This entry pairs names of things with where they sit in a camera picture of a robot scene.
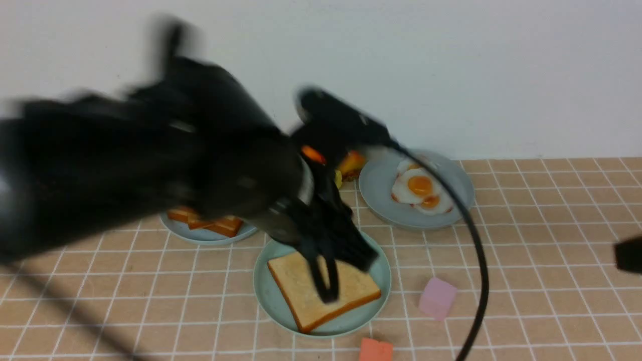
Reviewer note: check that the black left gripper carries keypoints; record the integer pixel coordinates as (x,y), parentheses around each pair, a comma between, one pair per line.
(310,217)

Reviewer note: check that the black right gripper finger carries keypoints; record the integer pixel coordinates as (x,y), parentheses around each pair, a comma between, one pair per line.
(628,255)

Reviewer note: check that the toast slice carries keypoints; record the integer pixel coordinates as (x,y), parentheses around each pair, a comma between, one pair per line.
(227,226)
(181,214)
(293,301)

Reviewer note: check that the fried egg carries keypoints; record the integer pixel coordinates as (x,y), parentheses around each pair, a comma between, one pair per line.
(437,204)
(414,186)
(407,164)

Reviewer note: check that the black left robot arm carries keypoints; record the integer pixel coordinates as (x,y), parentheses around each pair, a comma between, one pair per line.
(194,137)

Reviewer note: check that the green centre plate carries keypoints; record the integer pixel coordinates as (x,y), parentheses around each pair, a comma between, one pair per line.
(274,249)

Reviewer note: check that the orange red cube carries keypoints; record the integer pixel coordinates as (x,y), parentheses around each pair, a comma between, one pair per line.
(375,350)

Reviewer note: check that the checkered beige tablecloth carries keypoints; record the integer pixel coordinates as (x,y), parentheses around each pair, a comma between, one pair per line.
(548,227)

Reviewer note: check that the pink cube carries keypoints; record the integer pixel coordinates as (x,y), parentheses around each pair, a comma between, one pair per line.
(437,298)

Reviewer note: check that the blue egg plate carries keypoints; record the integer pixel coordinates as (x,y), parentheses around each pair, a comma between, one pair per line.
(378,176)

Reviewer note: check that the yellow cube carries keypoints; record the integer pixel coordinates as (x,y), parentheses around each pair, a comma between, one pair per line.
(338,179)

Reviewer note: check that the red yellow apple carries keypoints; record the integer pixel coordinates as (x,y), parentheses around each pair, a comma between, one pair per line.
(351,167)

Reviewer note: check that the orange fruit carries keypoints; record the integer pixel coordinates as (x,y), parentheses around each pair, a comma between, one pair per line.
(313,155)

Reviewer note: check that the blue bread plate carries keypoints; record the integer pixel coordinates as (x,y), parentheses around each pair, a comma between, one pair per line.
(203,236)

